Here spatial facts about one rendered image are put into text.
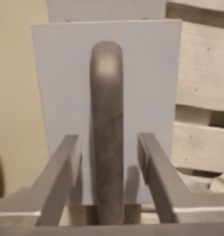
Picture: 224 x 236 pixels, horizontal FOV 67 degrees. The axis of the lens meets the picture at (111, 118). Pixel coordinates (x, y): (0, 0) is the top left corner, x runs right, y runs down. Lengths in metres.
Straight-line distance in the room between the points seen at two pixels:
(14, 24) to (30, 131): 0.28
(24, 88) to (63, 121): 0.35
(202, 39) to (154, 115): 0.23
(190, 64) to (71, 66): 0.25
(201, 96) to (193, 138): 0.09
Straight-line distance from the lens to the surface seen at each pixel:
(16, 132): 0.58
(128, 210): 0.28
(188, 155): 0.42
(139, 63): 0.17
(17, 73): 0.53
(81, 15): 0.23
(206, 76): 0.38
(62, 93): 0.18
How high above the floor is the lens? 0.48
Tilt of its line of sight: 73 degrees down
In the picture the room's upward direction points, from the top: 179 degrees clockwise
